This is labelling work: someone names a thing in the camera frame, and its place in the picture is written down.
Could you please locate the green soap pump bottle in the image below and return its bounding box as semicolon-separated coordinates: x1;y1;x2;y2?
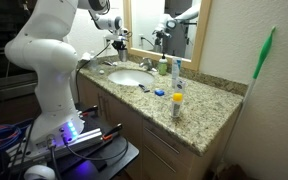
157;52;169;76

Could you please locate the white wall outlet plate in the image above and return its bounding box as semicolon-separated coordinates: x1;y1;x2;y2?
103;35;113;51

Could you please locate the chrome faucet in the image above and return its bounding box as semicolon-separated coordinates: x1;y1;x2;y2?
139;57;158;73

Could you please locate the black power cord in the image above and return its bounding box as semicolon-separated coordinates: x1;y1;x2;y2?
75;42;112;104

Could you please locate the white tube with yellow cap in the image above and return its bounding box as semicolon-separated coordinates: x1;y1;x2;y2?
170;92;184;119

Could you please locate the wood framed mirror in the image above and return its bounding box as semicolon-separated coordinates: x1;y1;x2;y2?
122;0;213;72

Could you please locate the metal drawer handle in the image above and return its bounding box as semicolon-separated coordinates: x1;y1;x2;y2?
143;143;177;174
144;126;181;155

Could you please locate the green handled white broom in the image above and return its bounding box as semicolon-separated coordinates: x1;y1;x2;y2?
217;25;277;168

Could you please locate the white oval sink basin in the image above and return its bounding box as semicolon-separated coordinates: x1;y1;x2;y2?
107;68;156;87

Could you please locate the clear plastic bottle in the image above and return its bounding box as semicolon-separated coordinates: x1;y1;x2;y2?
88;50;98;71

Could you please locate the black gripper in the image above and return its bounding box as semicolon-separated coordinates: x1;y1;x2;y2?
111;39;128;56

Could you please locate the black cable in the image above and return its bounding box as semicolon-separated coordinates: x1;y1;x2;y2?
62;133;129;162
46;134;63;180

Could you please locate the white round object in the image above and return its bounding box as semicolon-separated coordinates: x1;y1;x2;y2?
23;164;57;180

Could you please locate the metal cabinet door handle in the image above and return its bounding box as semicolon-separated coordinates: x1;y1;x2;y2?
97;93;104;118

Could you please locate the wooden vanity cabinet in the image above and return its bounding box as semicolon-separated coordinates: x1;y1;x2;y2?
76;73;242;180

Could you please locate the black orange clamp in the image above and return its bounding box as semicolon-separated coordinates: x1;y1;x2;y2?
102;123;123;141
80;104;100;118

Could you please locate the aluminium mounting rail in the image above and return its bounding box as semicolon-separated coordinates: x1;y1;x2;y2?
7;128;105;164

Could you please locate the tall white blue toothpaste tube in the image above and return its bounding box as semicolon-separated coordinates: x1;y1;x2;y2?
171;56;182;89

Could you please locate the grey metal cup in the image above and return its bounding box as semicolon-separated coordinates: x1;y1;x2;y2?
118;49;129;63

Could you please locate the black cart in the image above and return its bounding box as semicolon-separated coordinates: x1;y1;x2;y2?
0;109;140;180

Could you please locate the blue cable coil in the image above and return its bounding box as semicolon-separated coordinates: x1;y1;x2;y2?
0;122;32;151

